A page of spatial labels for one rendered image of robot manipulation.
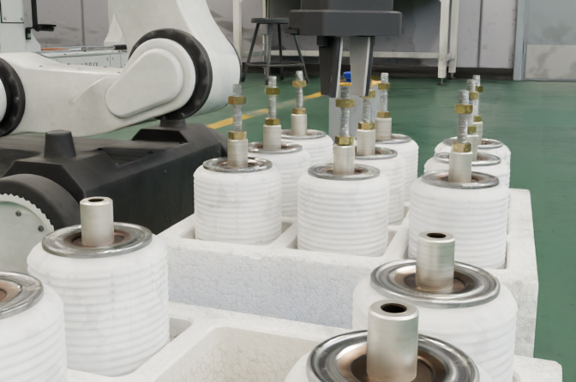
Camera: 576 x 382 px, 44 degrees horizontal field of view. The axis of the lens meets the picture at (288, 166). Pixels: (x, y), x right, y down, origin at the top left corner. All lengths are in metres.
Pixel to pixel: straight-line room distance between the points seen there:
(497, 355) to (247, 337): 0.21
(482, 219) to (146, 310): 0.34
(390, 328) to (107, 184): 0.80
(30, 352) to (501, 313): 0.25
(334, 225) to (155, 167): 0.53
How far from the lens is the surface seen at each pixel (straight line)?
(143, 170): 1.16
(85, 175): 1.05
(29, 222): 1.03
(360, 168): 0.76
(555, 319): 1.09
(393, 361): 0.32
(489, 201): 0.70
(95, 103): 1.17
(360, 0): 0.71
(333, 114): 1.13
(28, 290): 0.44
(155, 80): 1.09
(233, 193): 0.74
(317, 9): 0.69
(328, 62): 0.72
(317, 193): 0.71
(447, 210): 0.69
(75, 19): 7.13
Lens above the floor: 0.40
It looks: 11 degrees down
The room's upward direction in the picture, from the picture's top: straight up
